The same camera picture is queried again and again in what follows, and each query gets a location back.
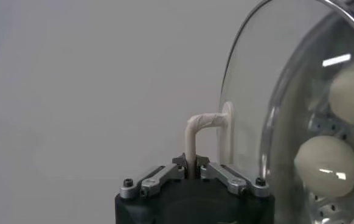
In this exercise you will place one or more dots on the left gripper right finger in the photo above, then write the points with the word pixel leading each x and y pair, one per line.
pixel 228 179

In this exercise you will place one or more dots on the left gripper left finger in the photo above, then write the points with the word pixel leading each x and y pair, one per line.
pixel 158 179

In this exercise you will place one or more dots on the round glass pot lid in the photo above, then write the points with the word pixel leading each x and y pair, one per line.
pixel 192 143

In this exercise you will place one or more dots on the stainless steel steamer basket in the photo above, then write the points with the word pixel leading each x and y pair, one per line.
pixel 326 126

